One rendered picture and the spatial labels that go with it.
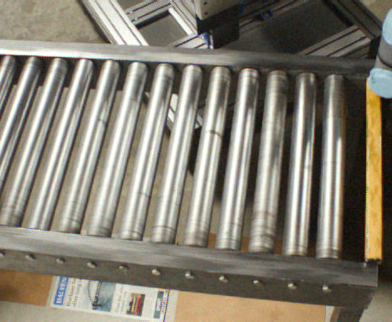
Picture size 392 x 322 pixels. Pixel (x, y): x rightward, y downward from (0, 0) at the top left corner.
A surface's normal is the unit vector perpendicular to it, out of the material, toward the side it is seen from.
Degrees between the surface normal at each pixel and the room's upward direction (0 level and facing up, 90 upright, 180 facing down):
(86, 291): 0
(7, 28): 0
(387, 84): 90
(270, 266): 0
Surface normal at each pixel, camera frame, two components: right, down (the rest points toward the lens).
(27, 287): -0.08, -0.53
